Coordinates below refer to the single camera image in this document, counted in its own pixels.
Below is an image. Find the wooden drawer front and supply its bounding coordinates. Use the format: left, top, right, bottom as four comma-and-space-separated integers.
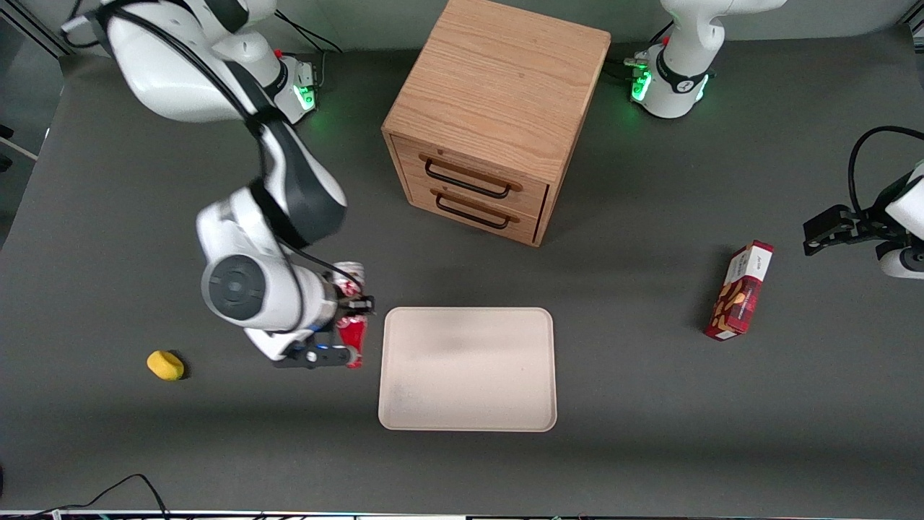
392, 134, 551, 219
406, 179, 544, 245

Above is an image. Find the yellow lemon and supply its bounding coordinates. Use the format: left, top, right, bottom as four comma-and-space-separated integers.
147, 350, 185, 381

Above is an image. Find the red snack box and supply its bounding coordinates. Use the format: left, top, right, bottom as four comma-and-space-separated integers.
705, 240, 775, 342

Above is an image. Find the wooden drawer cabinet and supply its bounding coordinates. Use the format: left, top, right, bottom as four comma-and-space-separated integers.
381, 0, 612, 248

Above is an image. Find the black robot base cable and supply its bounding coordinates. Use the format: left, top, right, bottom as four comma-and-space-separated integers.
276, 11, 344, 87

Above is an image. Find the red coke bottle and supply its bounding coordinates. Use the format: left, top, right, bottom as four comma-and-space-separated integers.
331, 261, 370, 370

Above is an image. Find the black cable at table edge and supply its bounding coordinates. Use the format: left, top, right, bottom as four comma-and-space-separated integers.
22, 473, 171, 519

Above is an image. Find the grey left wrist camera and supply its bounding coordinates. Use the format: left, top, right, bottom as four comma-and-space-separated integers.
876, 242, 924, 281

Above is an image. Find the black metal drawer handle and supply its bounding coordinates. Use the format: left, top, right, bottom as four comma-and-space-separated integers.
435, 194, 510, 230
424, 159, 512, 199

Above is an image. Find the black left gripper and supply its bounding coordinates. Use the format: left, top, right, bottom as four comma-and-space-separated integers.
803, 172, 912, 258

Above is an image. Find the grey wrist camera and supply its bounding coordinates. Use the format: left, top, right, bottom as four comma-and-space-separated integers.
876, 242, 924, 281
272, 344, 359, 370

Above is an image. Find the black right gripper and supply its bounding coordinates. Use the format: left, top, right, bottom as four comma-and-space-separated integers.
318, 287, 377, 334

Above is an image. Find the aluminium frame rail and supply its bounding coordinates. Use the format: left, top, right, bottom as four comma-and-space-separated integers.
0, 11, 73, 59

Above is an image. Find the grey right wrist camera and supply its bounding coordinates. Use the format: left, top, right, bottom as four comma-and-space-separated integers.
272, 344, 359, 370

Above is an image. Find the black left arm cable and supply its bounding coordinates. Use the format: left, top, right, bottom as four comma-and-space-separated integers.
847, 126, 924, 214

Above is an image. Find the beige plastic tray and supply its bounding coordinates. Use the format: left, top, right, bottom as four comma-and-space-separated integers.
378, 307, 558, 433

